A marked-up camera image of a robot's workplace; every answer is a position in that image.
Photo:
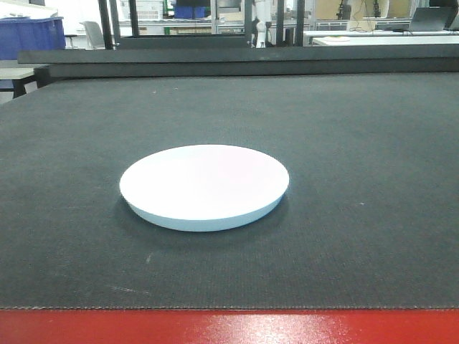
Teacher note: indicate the pale blue round tray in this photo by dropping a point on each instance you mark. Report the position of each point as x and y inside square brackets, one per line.
[201, 188]

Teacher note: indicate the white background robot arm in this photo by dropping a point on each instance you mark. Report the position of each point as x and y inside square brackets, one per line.
[261, 20]

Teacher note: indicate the white background table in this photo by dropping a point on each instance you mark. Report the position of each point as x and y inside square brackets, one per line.
[377, 38]

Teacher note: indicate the white office chair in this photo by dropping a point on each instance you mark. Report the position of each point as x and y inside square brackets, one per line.
[94, 34]

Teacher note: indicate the open laptop on table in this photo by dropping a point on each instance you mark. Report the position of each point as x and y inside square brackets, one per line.
[431, 19]

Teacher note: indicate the blue crate in background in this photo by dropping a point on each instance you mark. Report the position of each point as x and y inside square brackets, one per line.
[22, 33]

